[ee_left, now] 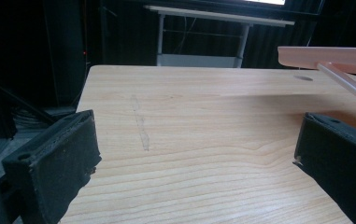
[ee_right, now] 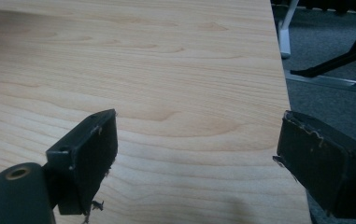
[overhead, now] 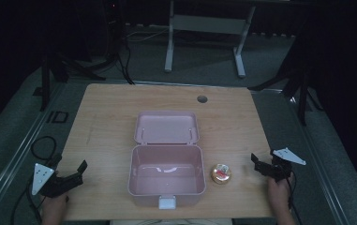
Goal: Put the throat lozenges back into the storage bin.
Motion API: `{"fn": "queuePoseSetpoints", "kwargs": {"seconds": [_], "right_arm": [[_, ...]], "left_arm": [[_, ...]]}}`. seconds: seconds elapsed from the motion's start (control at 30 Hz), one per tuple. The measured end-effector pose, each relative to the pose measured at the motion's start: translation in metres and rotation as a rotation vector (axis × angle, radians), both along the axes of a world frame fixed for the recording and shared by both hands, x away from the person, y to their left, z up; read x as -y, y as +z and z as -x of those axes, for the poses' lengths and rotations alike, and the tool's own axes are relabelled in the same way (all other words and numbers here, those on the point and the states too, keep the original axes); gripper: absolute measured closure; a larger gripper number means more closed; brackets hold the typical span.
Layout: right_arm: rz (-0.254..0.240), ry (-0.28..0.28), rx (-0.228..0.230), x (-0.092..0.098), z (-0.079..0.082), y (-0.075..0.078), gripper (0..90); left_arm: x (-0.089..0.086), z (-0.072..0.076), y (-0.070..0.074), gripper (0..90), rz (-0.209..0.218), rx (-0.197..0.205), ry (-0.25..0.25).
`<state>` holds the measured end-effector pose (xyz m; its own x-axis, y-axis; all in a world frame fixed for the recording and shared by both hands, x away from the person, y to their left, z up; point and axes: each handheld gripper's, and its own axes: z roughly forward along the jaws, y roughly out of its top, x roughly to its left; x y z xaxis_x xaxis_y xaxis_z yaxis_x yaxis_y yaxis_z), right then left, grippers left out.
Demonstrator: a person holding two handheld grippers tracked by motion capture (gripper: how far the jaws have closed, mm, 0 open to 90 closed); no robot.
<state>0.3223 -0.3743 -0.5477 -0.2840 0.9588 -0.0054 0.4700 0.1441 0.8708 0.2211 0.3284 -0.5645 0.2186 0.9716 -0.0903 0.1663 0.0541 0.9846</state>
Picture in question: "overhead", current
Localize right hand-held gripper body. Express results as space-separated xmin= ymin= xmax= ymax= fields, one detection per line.
xmin=267 ymin=146 xmax=307 ymax=183

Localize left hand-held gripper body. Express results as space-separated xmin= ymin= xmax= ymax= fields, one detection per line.
xmin=31 ymin=162 xmax=71 ymax=199

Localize person's right hand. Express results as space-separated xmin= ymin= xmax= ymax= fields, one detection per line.
xmin=266 ymin=172 xmax=294 ymax=214

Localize person's left hand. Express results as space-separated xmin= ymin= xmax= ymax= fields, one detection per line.
xmin=42 ymin=192 xmax=70 ymax=218

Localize small round food item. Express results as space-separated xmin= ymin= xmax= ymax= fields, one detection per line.
xmin=210 ymin=162 xmax=233 ymax=186

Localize black metal stand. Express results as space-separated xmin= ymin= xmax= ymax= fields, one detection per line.
xmin=31 ymin=51 xmax=107 ymax=113
xmin=246 ymin=37 xmax=325 ymax=128

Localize pink plastic box with lid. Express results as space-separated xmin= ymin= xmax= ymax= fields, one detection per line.
xmin=126 ymin=110 xmax=207 ymax=211

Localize dark computer tower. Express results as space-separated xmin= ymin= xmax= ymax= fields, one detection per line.
xmin=102 ymin=0 xmax=126 ymax=60

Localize black looped cable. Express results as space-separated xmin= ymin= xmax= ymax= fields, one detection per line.
xmin=29 ymin=135 xmax=62 ymax=168

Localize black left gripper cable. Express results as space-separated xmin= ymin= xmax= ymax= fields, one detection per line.
xmin=9 ymin=179 xmax=43 ymax=225

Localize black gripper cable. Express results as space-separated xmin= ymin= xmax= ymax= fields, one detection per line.
xmin=286 ymin=171 xmax=304 ymax=225
xmin=9 ymin=179 xmax=43 ymax=225

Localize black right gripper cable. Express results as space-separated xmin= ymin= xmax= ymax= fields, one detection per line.
xmin=286 ymin=171 xmax=304 ymax=225

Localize black rectangular floor frame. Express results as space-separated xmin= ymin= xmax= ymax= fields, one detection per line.
xmin=45 ymin=110 xmax=70 ymax=125

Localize black hanging cables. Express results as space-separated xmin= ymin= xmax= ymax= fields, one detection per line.
xmin=115 ymin=37 xmax=136 ymax=86

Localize white metal desk frame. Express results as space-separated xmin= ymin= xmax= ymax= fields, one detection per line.
xmin=163 ymin=0 xmax=257 ymax=79

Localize white floor cable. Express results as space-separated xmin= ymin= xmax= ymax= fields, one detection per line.
xmin=125 ymin=27 xmax=171 ymax=44

